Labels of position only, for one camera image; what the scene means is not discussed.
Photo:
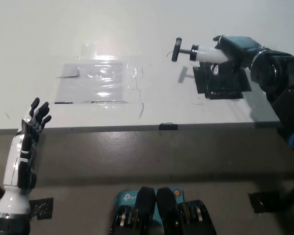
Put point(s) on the teal router box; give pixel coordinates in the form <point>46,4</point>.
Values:
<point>126,199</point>

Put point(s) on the clear plastic film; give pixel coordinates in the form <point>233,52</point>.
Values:
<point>132,73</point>

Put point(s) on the blue round object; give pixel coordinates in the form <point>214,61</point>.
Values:
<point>292,141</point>

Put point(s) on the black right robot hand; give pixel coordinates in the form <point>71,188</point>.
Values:
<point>240,47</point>

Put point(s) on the black holder tray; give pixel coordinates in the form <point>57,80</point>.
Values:
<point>223,85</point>

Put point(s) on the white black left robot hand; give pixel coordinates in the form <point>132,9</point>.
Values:
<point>19,159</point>

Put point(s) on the large white syringe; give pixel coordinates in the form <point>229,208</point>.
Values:
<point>208,54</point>

